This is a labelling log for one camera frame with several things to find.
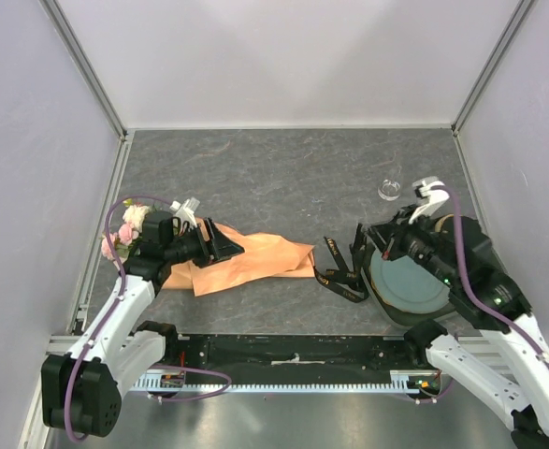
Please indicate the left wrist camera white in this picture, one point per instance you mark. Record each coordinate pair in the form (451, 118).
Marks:
(184, 212)

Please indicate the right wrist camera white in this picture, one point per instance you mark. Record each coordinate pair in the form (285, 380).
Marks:
(431, 195)

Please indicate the clear glass vase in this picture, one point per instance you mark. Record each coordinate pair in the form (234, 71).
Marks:
(389, 190)

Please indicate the dark green tray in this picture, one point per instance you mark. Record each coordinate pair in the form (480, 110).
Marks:
(395, 316)

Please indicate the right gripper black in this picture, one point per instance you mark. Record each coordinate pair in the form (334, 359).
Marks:
(388, 237)

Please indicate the right aluminium frame post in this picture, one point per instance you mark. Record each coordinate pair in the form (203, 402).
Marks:
(492, 62)

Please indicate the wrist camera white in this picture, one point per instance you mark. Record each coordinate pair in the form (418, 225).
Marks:
(184, 212)
(431, 195)

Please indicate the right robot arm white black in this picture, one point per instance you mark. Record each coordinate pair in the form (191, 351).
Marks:
(454, 251)

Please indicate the artificial flower bunch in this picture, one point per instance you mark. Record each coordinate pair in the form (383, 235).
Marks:
(117, 245)

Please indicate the grey slotted cable duct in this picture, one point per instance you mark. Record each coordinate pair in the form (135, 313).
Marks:
(155, 382)

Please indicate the beige ceramic mug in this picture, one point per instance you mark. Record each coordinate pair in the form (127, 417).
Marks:
(445, 225)

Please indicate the aluminium frame post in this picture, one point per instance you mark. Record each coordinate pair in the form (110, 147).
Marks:
(492, 62)
(66, 32)

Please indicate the left aluminium frame post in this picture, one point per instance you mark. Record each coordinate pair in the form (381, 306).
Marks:
(66, 32)

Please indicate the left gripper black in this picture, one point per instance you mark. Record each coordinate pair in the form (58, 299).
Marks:
(218, 248)

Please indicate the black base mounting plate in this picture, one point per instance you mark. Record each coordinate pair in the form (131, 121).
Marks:
(296, 359)

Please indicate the blue-grey ceramic plate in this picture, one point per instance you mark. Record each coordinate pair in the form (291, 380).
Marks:
(408, 287)

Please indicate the black ribbon gold lettering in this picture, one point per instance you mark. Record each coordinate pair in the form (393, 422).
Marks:
(343, 281)

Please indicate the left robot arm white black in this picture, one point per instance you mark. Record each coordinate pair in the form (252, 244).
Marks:
(82, 390)

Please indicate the orange wrapping paper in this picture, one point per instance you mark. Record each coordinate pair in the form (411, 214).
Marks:
(265, 256)

